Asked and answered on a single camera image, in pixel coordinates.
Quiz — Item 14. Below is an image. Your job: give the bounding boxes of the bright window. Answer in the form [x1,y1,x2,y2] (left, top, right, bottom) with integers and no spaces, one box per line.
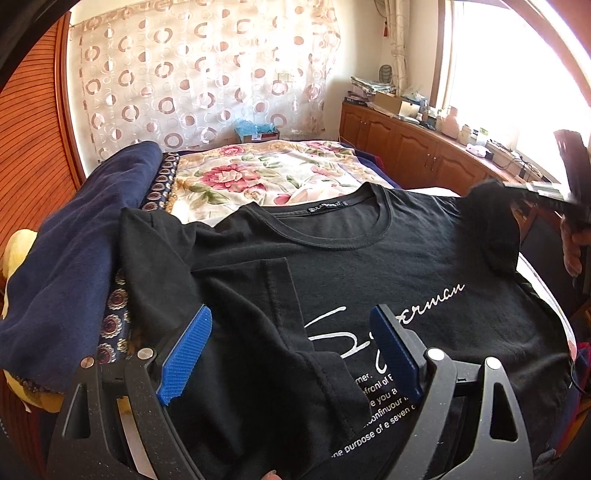
[443,0,591,181]

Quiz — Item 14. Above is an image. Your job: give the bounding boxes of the person's right hand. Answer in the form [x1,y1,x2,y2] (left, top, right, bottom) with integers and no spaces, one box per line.
[560,217,591,280]

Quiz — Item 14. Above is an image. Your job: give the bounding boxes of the wooden cabinet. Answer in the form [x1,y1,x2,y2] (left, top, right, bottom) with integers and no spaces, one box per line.
[339,102,559,199]

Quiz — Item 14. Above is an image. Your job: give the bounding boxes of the navy medallion patterned cloth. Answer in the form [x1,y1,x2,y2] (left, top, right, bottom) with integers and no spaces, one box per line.
[9,151,182,393]

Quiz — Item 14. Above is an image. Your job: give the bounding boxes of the floral bedsheet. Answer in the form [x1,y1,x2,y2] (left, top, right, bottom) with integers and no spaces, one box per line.
[171,141,402,227]

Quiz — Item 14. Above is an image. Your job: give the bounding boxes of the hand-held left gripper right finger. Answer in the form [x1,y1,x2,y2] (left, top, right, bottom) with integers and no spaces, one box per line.
[369,305,546,480]

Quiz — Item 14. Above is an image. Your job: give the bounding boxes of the cream window curtain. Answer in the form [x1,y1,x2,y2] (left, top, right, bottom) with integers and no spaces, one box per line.
[387,0,450,95]

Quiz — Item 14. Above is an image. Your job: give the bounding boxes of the circle patterned sheer curtain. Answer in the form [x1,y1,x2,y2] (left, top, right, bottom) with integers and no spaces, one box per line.
[69,0,342,162]

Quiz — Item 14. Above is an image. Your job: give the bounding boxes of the black printed t-shirt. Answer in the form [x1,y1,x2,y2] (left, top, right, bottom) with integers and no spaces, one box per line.
[117,182,578,480]

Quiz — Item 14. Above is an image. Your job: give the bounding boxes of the navy blanket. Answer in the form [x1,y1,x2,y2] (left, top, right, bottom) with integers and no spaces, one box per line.
[355,147,403,190]

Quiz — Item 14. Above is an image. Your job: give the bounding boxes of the light blue plastic bag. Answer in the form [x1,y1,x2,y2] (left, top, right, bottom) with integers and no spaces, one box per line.
[235,120,274,138]

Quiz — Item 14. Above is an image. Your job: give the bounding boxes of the yellow cloth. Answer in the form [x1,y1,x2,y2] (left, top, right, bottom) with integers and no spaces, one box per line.
[0,228,70,414]

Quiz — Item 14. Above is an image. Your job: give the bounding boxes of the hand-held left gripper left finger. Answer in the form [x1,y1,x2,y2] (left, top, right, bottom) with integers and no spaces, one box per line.
[46,307,213,480]

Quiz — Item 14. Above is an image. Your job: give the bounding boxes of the small cardboard box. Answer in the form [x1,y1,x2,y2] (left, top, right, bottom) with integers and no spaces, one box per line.
[240,129,281,145]

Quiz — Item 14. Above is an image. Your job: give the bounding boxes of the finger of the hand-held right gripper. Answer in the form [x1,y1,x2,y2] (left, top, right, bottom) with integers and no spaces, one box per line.
[501,181,575,204]

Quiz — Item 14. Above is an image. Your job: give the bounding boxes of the open cardboard box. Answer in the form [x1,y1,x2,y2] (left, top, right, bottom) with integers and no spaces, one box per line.
[373,91,419,118]

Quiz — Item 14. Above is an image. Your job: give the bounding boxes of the wooden slatted wardrobe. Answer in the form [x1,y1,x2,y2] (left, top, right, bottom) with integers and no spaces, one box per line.
[0,9,100,232]

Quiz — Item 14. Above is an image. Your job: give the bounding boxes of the navy blue cloth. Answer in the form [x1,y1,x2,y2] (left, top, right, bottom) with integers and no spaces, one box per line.
[0,141,162,374]

